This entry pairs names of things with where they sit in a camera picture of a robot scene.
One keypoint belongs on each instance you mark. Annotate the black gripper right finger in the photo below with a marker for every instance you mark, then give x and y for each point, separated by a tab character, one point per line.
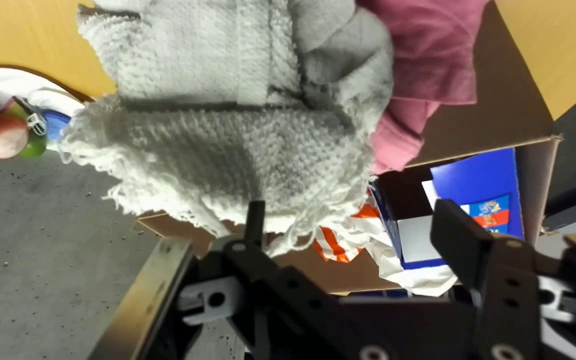
508	286

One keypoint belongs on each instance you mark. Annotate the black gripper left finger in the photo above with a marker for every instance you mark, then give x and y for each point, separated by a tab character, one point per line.
269	301

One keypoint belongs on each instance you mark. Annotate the white knitted towel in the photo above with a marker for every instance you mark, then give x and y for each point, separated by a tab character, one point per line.
234	133

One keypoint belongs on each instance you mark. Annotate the pink cloth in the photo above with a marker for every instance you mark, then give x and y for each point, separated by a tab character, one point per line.
429	53

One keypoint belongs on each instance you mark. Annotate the blue printed box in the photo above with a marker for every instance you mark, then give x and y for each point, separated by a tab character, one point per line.
480	180

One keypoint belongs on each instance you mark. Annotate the open cardboard box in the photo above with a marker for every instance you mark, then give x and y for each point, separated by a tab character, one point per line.
495	101

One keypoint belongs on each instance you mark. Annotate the orange and white packet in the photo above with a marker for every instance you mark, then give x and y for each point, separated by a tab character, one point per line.
330	242

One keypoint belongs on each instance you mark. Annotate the dark blue white carton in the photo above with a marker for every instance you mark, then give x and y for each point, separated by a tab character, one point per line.
401	200

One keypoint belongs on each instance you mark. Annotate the white plate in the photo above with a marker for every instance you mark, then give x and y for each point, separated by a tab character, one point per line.
14	83

